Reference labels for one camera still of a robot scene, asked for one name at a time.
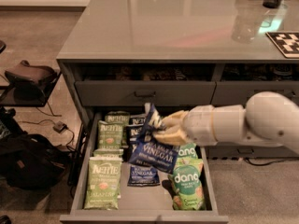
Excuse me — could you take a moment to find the front green Kettle jalapeno bag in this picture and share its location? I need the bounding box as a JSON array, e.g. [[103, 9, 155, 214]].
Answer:
[[84, 156, 122, 210]]

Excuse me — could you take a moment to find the top left drawer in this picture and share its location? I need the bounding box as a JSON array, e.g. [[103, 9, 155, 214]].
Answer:
[[75, 80, 216, 106]]

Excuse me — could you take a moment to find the black backpack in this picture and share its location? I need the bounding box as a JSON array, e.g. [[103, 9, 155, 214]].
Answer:
[[0, 134, 69, 189]]

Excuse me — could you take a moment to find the black white fiducial marker board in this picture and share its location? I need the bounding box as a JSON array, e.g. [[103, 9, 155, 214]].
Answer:
[[266, 31, 299, 58]]

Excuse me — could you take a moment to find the black power adapter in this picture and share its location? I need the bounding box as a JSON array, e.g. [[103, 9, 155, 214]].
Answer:
[[53, 121, 67, 133]]

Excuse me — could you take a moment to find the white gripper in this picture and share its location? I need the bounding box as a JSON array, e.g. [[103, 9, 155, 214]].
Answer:
[[153, 105, 216, 147]]

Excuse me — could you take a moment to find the bottom right drawer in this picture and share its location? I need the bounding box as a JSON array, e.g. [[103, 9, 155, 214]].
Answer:
[[205, 143, 298, 159]]

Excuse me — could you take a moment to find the black low stand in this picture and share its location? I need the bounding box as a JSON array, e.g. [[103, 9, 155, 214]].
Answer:
[[0, 69, 61, 107]]

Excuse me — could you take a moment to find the open middle drawer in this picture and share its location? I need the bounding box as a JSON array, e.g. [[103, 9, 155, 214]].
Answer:
[[60, 113, 229, 224]]

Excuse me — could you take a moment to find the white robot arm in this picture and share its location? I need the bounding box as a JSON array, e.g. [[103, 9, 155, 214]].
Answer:
[[153, 91, 299, 153]]

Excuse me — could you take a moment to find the blue kettle chip bag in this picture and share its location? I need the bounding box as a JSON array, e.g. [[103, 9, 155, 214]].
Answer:
[[126, 124, 143, 145], [129, 103, 178, 174], [128, 165, 160, 187], [129, 114, 146, 125]]

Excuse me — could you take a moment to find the grey drawer cabinet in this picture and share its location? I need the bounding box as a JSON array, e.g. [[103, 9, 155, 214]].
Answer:
[[57, 0, 299, 224]]

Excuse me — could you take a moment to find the back green Kettle bag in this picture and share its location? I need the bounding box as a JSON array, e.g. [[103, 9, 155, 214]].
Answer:
[[105, 111, 130, 125]]

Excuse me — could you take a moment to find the brown bag on stand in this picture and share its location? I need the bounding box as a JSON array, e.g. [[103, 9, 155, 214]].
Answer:
[[5, 60, 58, 93]]

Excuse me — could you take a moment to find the green dang chip bag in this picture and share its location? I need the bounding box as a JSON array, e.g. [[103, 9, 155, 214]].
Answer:
[[178, 143, 198, 159], [167, 158, 206, 211]]

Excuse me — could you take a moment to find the front green Dang chip bag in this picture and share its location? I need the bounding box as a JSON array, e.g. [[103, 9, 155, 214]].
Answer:
[[167, 158, 206, 211]]

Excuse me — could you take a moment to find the top right drawer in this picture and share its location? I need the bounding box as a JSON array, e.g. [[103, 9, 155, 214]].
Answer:
[[211, 81, 299, 105]]

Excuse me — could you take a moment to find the black floor cable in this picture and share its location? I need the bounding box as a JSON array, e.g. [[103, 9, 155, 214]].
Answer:
[[242, 157, 299, 167]]

